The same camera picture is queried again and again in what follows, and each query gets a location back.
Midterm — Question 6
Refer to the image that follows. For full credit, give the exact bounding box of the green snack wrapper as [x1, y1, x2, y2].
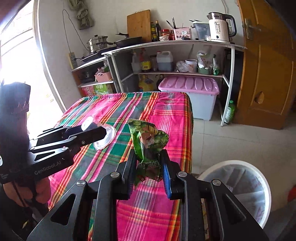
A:
[128, 119, 169, 186]

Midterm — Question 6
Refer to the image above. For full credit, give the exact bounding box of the clear plastic cup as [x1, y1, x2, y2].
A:
[81, 116, 116, 151]

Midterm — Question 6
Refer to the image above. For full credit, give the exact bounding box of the white round trash bin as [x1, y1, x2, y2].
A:
[198, 160, 271, 227]

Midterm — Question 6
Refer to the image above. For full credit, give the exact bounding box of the left hand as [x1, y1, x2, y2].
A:
[3, 177, 51, 207]

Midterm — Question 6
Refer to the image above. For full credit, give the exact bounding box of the pink plaid tablecloth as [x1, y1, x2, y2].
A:
[49, 92, 193, 240]

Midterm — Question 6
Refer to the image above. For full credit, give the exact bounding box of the green plastic bottle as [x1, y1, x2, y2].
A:
[224, 100, 235, 124]

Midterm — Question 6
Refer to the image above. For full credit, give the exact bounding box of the pink lid storage box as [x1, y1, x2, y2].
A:
[159, 75, 219, 121]

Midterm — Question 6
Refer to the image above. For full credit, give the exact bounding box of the pink plastic basket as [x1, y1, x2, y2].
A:
[95, 71, 112, 83]

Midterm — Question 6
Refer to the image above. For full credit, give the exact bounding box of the white power strip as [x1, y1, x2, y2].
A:
[68, 52, 78, 70]

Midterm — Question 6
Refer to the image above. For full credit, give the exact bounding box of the yellow label oil bottle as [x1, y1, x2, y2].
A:
[140, 50, 152, 72]

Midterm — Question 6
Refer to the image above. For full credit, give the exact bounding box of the white metal shelf rack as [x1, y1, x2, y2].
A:
[72, 40, 243, 125]

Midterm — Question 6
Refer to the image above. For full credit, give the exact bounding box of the white jug dark liquid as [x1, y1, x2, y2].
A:
[157, 51, 174, 72]

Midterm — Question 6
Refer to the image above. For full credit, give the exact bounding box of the wooden door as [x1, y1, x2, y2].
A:
[234, 1, 295, 130]

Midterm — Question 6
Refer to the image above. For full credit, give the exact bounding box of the black frying pan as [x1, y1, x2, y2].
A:
[114, 33, 142, 48]

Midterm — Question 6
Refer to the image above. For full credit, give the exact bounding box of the steel steamer pot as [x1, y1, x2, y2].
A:
[86, 35, 114, 53]

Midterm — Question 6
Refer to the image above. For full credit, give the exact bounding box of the pink utensil holder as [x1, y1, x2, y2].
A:
[173, 27, 192, 41]

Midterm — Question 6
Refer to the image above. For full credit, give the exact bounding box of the clear lidded container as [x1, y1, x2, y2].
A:
[191, 21, 211, 41]

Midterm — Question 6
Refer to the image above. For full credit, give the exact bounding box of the hanging grey cloth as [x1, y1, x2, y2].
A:
[68, 0, 94, 30]

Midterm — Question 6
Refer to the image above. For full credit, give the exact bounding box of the wooden cutting board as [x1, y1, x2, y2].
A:
[126, 9, 152, 43]

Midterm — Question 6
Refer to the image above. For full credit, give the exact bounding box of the white electric kettle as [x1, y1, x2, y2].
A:
[207, 12, 237, 43]

